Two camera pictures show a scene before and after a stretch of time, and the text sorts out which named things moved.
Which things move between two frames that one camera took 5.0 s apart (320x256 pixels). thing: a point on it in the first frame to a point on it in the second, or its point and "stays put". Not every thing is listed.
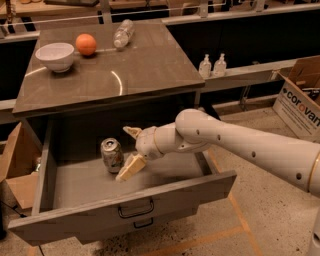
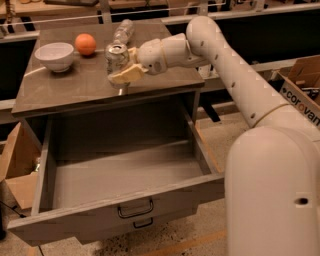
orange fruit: x=85 y=44 stays put
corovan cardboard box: x=297 y=97 stays put
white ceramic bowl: x=57 y=56 stays put
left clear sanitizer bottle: x=205 y=67 stays put
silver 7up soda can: x=112 y=153 to x=117 y=58
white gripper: x=146 y=141 to x=150 y=56
